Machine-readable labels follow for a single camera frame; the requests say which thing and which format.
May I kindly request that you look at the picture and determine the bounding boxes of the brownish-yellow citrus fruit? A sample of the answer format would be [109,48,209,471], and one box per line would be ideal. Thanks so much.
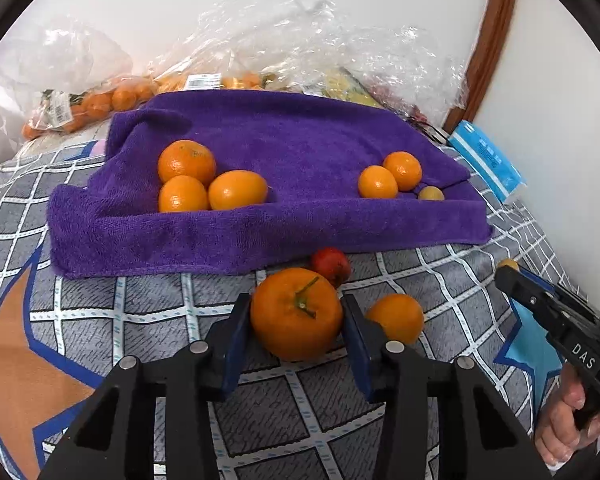
[418,186,445,202]

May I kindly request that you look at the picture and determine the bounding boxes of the large round orange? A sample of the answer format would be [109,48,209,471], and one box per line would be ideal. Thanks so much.
[382,151,422,192]

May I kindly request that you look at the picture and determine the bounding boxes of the person's right hand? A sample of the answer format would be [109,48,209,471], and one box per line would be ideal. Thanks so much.
[533,363,600,470]

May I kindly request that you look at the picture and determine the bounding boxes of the oval orange kumquat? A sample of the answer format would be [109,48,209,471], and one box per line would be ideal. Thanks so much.
[365,294,425,344]

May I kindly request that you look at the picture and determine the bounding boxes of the large stemmed orange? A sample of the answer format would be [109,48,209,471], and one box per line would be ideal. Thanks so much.
[250,268,342,362]

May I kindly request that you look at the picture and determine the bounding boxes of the small red fruit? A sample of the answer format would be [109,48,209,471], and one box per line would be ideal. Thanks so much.
[311,247,351,288]

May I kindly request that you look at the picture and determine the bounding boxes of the small yellow-green citrus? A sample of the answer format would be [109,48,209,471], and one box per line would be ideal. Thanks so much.
[496,258,519,271]

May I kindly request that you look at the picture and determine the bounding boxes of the small orange behind stemmed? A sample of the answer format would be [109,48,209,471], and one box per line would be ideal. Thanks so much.
[158,176,209,212]

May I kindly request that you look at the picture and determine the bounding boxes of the orange mandarin on sheet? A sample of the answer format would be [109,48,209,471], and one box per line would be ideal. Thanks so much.
[358,165,399,200]

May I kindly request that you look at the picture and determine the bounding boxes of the purple towel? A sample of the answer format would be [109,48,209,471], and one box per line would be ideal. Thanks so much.
[46,90,492,278]

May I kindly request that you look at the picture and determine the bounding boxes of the grey checkered bedsheet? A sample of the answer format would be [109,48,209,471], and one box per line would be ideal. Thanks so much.
[0,142,574,479]

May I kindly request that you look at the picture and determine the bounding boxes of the blue tissue pack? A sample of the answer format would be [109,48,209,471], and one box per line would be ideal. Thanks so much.
[449,120,527,204]

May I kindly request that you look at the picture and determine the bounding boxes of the yellow fruit package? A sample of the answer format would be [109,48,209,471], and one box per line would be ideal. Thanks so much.
[302,67,382,108]

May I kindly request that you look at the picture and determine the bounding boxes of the bag of small oranges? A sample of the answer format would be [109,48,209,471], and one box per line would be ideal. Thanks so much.
[154,70,277,93]

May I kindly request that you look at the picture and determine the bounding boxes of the large clear plastic bag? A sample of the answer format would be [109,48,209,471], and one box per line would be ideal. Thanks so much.
[147,0,468,127]

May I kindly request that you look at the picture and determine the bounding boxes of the white plastic bag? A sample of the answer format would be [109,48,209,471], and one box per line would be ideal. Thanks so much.
[0,18,133,164]

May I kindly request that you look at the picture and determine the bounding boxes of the brown wooden door frame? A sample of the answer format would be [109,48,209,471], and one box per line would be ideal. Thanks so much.
[443,0,516,133]

